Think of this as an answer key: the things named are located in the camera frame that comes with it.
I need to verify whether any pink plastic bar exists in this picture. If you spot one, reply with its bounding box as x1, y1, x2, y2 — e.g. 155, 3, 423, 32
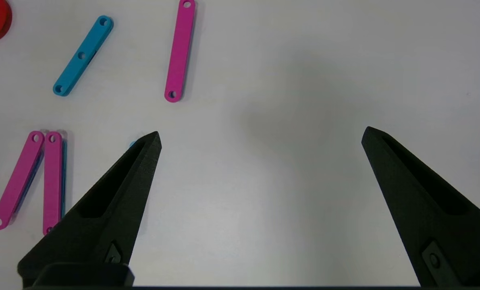
43, 131, 67, 235
0, 130, 46, 230
164, 0, 196, 103

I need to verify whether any blue plastic bar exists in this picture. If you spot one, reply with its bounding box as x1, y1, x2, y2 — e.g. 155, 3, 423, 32
53, 15, 114, 97

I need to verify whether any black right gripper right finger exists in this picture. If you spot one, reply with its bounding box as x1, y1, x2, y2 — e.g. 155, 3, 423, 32
362, 126, 480, 287

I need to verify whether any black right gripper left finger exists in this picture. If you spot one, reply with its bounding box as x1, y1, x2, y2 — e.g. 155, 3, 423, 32
17, 131, 162, 288

